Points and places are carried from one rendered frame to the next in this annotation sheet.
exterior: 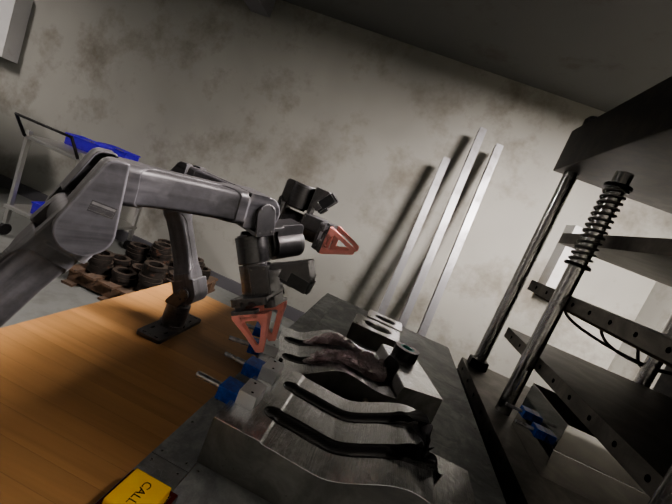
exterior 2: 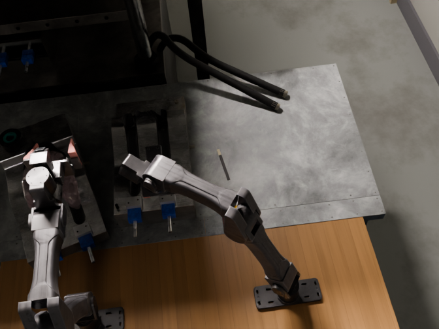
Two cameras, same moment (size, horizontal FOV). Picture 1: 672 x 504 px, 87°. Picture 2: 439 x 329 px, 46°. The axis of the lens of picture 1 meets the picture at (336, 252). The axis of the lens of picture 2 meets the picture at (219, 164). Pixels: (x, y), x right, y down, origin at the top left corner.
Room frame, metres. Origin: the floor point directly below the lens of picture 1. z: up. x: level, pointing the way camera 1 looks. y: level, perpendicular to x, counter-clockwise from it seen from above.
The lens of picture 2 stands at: (0.58, 0.91, 2.32)
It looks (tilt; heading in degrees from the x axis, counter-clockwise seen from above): 56 degrees down; 260
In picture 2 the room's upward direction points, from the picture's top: 6 degrees counter-clockwise
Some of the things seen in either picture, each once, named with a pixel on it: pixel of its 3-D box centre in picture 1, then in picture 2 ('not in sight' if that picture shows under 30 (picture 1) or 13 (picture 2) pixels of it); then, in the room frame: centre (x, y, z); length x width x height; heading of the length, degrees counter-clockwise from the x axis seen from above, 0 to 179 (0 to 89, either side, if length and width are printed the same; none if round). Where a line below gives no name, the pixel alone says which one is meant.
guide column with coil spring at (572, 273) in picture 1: (539, 338); not in sight; (1.31, -0.82, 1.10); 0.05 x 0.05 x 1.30
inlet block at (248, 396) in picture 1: (226, 388); (168, 213); (0.62, 0.09, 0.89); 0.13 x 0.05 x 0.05; 82
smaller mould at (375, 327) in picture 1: (373, 334); not in sight; (1.43, -0.28, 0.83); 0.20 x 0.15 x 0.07; 82
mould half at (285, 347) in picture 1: (344, 364); (49, 186); (1.00, -0.15, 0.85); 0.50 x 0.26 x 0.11; 99
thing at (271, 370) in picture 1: (250, 366); (134, 218); (0.73, 0.08, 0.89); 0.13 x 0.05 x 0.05; 82
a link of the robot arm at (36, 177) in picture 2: (286, 201); (42, 199); (0.91, 0.17, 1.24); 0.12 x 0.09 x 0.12; 83
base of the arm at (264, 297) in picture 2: not in sight; (287, 289); (0.33, 0.41, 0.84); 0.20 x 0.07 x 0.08; 173
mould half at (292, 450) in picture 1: (356, 450); (151, 151); (0.63, -0.18, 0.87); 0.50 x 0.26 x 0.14; 82
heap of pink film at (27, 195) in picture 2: (348, 352); (48, 179); (0.99, -0.15, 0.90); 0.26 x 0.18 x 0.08; 99
